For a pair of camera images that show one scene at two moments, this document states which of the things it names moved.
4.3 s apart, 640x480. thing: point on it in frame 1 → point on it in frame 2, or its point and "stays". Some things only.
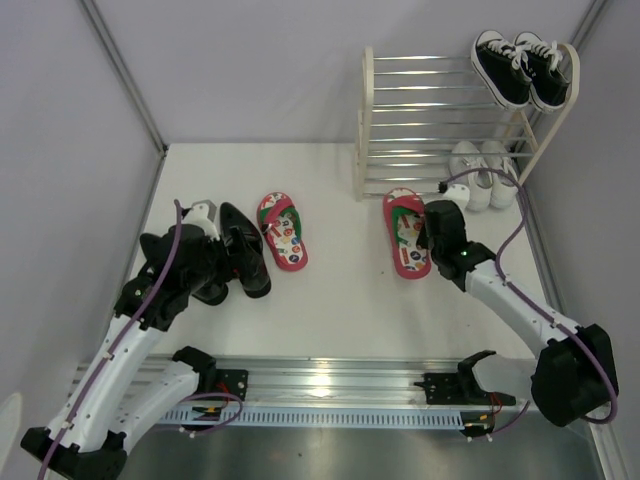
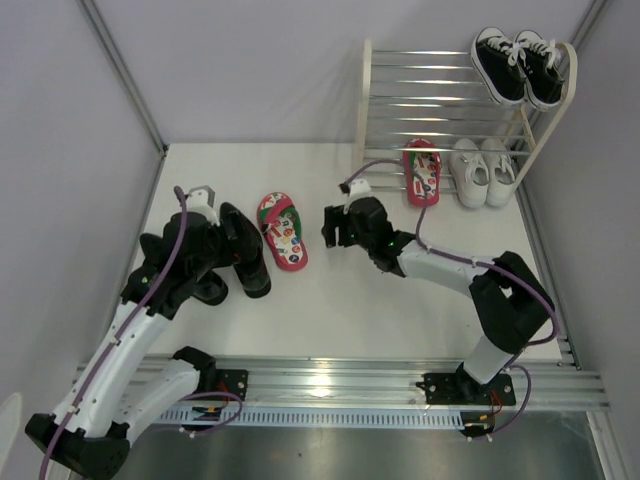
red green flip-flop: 404,211 → 422,164
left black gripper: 244,262 → 242,247
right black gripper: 421,240 → 337,217
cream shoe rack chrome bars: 412,109 stays
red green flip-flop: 280,221 stays
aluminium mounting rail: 340,382 stays
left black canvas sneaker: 502,69 stays
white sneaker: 504,192 stays
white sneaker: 480,183 stays
